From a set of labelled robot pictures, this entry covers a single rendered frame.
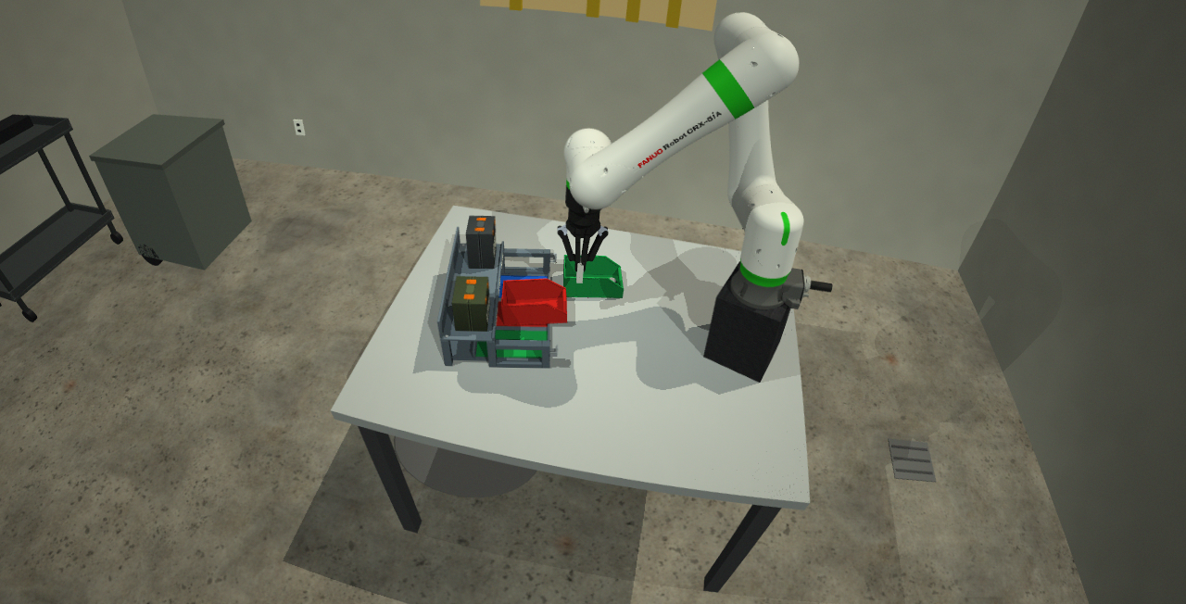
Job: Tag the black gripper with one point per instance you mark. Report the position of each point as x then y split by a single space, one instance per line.
579 232

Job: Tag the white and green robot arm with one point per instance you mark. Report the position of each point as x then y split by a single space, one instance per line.
763 64

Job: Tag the green bin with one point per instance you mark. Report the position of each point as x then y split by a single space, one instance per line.
596 282

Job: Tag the red bin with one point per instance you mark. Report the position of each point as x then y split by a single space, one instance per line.
533 301

